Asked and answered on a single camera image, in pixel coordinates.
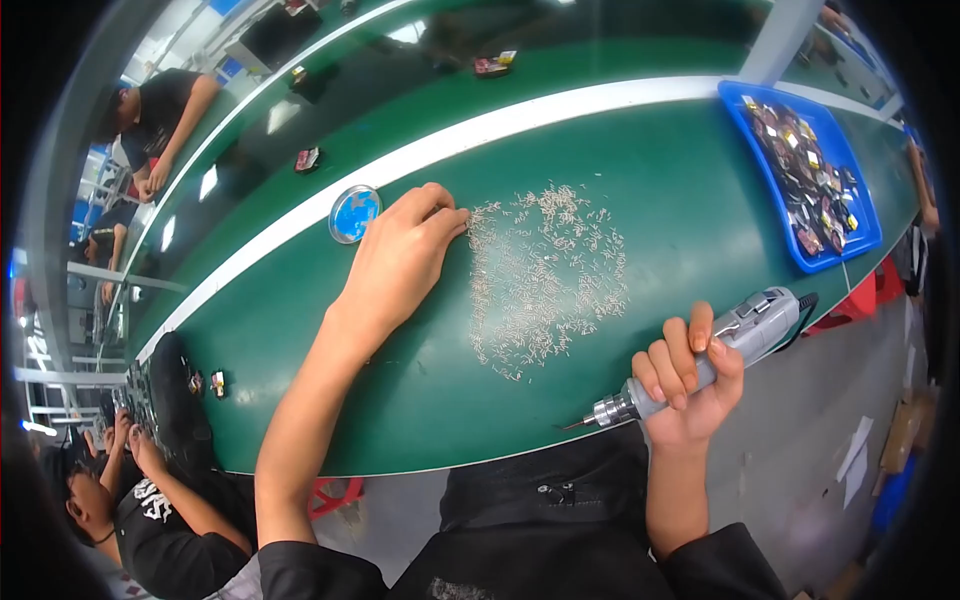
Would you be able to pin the person's right hand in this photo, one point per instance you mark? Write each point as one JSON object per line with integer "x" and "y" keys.
{"x": 690, "y": 416}

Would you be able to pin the person's left hand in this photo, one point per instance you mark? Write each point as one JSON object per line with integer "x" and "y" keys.
{"x": 397, "y": 262}

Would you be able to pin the person's left fingers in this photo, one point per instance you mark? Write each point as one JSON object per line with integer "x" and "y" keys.
{"x": 439, "y": 217}

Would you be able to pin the grey electric screwdriver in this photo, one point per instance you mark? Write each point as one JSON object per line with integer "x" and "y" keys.
{"x": 754, "y": 322}

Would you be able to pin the round metal tin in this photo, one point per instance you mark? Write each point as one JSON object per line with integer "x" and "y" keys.
{"x": 354, "y": 215}

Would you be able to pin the heap of small metal pins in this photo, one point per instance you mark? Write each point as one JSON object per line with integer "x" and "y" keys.
{"x": 540, "y": 277}

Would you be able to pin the small black red part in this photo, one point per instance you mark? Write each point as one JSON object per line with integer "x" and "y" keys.
{"x": 307, "y": 160}
{"x": 491, "y": 66}

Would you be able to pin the small black yellow part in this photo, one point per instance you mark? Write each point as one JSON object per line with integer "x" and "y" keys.
{"x": 217, "y": 384}
{"x": 298, "y": 75}
{"x": 196, "y": 383}

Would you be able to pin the red plastic stool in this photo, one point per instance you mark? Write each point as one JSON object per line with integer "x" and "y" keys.
{"x": 335, "y": 496}
{"x": 859, "y": 300}

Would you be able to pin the black bag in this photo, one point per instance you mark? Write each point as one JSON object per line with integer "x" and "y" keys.
{"x": 180, "y": 405}

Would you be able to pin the person's body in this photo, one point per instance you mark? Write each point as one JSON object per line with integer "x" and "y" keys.
{"x": 540, "y": 555}

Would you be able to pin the row of electronic parts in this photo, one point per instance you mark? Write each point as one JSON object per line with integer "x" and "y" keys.
{"x": 131, "y": 401}

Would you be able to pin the heap of electronic parts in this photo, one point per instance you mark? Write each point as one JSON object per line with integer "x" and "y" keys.
{"x": 806, "y": 180}

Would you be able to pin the blue plastic tray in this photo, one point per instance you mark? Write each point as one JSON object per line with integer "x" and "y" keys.
{"x": 832, "y": 127}

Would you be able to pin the white paper sheet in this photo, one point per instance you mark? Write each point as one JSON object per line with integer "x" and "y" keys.
{"x": 853, "y": 480}
{"x": 857, "y": 442}

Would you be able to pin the cardboard box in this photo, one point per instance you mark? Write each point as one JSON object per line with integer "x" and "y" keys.
{"x": 906, "y": 431}

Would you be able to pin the blue plastic crate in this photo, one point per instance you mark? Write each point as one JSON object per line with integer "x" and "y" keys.
{"x": 892, "y": 495}

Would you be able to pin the white post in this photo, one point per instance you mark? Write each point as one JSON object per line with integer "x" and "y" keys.
{"x": 780, "y": 37}

